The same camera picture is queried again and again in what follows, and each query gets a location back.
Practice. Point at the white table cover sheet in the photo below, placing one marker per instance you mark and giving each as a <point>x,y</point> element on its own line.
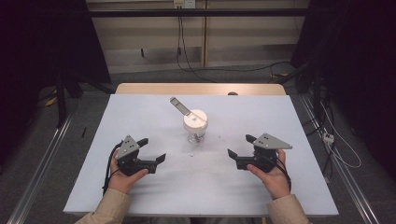
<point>243,115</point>

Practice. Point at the small black wall fitting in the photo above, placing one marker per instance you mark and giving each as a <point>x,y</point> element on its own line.
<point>142,52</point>

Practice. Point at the yellow floor tape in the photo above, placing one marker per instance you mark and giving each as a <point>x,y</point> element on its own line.
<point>51,100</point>
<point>280,75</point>

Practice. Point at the person's left hand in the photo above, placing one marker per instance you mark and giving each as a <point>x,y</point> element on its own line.
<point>123,183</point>

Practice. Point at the clear plastic cup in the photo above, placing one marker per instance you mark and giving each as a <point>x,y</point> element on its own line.
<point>196,138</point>

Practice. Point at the metal floor rail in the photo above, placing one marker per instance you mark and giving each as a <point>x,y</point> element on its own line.
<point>351,189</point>
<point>40,168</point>

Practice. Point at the black metal stand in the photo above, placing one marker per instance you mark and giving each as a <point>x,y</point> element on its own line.
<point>317,93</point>
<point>61,99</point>

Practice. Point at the black curtain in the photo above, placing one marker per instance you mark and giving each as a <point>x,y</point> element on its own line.
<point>37,46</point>
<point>361,62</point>

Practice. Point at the white wall socket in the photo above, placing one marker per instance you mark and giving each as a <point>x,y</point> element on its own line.
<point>184,3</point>

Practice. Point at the black horizontal metal bar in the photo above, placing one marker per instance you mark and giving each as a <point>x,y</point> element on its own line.
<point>218,12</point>

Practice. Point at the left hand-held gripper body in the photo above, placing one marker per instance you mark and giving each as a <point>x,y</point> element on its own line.
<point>128,147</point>

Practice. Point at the small black stick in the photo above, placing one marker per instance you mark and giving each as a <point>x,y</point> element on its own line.
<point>83,132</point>

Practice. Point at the white power strip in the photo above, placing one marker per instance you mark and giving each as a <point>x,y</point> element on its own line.
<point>328,138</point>

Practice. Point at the person's right hand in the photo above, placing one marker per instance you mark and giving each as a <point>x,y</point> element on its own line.
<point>275,182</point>

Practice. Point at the dark round table grommet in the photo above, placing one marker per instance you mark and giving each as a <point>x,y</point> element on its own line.
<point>232,93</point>

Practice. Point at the wooden table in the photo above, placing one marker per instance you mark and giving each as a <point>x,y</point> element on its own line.
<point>174,89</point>

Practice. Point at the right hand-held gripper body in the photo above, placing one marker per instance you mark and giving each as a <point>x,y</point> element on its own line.
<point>269,143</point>

